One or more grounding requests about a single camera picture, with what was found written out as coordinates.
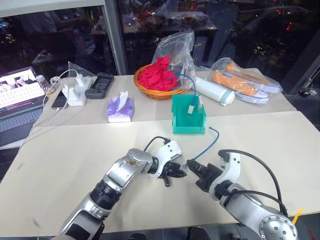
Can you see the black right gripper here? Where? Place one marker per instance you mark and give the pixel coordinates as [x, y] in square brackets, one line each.
[207, 178]

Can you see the dark rounded shape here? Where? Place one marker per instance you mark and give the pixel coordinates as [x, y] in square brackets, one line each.
[140, 237]

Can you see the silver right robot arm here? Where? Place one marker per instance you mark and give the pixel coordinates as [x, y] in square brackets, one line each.
[250, 205]

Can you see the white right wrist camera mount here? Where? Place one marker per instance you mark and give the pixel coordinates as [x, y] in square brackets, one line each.
[233, 166]

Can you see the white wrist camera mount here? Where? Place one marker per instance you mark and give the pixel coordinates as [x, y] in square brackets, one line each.
[233, 166]
[168, 150]

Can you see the white water bottle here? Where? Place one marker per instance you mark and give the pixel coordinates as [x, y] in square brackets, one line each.
[212, 91]

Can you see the black smartphone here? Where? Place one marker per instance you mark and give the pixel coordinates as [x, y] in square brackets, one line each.
[59, 100]

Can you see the green plastic bin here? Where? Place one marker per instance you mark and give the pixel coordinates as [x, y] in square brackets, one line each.
[187, 123]

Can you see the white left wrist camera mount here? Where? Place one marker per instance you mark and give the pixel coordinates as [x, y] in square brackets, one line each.
[168, 150]

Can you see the red cloth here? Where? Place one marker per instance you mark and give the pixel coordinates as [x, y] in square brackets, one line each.
[156, 76]

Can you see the orange wicker basket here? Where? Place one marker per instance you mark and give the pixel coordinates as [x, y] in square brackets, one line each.
[155, 93]

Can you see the small clear plastic bag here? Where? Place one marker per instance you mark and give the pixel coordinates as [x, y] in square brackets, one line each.
[75, 68]

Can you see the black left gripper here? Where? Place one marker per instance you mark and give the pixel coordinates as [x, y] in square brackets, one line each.
[168, 172]

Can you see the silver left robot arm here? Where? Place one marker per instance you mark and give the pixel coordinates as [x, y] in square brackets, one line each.
[120, 172]

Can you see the orange shoes in bag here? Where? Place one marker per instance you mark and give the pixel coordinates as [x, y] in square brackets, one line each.
[250, 75]

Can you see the small white-capped bottle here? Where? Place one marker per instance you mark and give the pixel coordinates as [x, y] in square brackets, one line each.
[42, 83]

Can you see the yellow strip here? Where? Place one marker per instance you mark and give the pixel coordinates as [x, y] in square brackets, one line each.
[297, 216]

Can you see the grey window frame post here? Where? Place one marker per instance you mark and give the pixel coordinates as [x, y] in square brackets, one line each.
[115, 37]

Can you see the white power strip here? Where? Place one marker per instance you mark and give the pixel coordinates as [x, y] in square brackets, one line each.
[77, 96]

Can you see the white coupler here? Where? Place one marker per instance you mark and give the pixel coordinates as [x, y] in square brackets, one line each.
[190, 109]

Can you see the grey laptop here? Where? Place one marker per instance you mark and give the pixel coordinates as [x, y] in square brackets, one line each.
[17, 100]

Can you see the orange and white shoe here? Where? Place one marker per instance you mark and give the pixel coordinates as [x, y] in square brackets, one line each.
[237, 86]
[257, 78]

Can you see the purple tissue pack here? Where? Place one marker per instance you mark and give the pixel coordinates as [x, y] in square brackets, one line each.
[118, 110]

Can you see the black handheld device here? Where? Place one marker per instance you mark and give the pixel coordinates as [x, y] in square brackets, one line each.
[100, 85]

